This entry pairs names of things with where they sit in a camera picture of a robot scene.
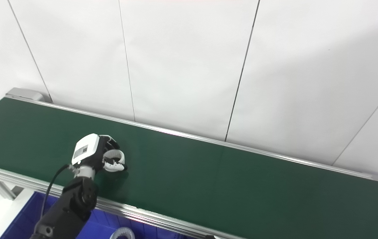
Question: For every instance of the aluminium conveyor support leg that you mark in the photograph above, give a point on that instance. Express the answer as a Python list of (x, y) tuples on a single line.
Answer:
[(1, 191)]

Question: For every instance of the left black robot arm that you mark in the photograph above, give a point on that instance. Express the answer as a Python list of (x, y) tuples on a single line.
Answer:
[(72, 202)]

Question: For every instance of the blue bin with white rings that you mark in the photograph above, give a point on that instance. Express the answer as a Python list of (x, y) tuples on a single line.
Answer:
[(26, 222)]

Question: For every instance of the green conveyor belt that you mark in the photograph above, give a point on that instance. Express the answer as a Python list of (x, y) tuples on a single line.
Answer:
[(208, 186), (26, 94)]

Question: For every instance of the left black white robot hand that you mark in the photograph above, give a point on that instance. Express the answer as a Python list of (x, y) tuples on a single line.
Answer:
[(84, 149)]

